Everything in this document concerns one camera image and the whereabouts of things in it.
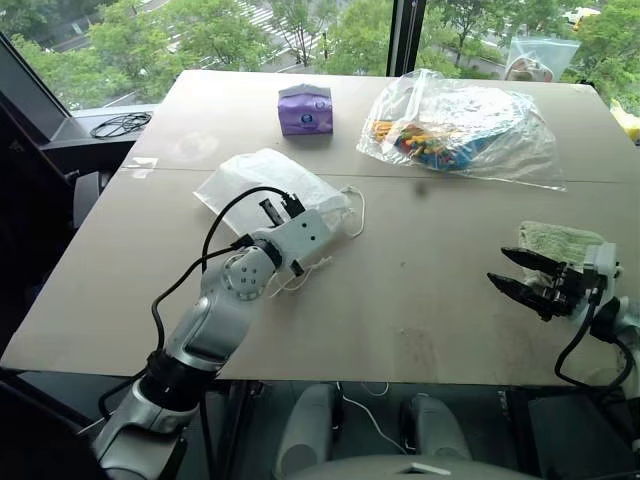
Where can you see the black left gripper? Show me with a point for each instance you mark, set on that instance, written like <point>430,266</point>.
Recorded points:
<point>270,211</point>

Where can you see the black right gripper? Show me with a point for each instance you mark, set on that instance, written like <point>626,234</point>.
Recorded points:
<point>572,292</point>

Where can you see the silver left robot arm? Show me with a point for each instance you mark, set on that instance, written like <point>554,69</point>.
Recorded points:
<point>210,320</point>

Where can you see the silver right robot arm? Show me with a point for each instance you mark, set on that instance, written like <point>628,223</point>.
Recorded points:
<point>607,320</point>

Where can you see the pale green folded towel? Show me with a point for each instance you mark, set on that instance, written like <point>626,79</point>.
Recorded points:
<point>550,237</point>

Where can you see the clear plastic bag with toys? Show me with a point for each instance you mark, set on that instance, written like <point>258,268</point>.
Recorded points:
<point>465,125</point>

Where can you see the clear zip bag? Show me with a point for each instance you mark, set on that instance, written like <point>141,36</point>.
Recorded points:
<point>542,57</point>

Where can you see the purple tissue pack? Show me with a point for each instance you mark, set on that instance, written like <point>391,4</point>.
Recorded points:
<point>305,112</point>

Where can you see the grey rounded robot leg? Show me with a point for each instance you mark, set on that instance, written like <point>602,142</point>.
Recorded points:
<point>435,425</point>
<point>307,430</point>

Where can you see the black box under table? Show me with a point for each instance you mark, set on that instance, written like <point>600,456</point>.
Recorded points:
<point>575,435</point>

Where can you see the clear tape strip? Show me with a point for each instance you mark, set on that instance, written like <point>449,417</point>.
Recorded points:
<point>140,167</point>

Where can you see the yellow object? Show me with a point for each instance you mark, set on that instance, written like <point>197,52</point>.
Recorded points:
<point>629,120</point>

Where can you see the grey robot torso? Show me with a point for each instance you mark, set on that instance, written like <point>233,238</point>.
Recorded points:
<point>410,469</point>

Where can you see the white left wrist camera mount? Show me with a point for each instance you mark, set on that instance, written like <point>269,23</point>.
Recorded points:
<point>307,232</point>

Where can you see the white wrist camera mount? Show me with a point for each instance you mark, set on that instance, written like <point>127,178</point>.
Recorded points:
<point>602,260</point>
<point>307,232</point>

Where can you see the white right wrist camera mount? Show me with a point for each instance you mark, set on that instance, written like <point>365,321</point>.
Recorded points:
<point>602,260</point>

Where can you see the dark window frame post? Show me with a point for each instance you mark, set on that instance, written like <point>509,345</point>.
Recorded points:
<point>406,35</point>

